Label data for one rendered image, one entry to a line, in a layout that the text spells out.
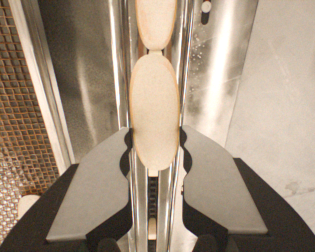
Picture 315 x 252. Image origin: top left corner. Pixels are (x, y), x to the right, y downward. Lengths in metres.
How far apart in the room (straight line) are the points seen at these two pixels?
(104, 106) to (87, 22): 0.10
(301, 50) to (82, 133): 0.30
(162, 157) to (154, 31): 0.12
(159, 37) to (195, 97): 0.07
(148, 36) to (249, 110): 0.17
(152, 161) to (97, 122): 0.13
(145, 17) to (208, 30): 0.06
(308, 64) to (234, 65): 0.12
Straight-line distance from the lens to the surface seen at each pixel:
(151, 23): 0.19
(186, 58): 0.19
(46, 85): 0.19
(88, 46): 0.24
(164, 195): 0.31
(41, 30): 0.20
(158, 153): 0.15
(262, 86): 0.28
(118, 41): 0.19
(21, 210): 0.28
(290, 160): 0.37
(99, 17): 0.24
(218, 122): 0.23
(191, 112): 0.21
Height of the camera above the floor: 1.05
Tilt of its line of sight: 62 degrees down
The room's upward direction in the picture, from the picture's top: 178 degrees clockwise
